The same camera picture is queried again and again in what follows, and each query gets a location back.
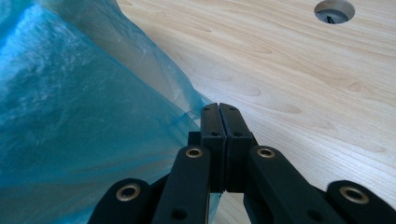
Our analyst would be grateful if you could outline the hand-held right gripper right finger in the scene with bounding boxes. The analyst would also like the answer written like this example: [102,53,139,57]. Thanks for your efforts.
[219,103,260,194]

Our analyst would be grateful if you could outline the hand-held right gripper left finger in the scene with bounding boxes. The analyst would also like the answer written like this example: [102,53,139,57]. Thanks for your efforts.
[188,103,228,194]

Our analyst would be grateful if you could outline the blue plastic bag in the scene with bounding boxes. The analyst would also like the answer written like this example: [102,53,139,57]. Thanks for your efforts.
[0,0,220,224]

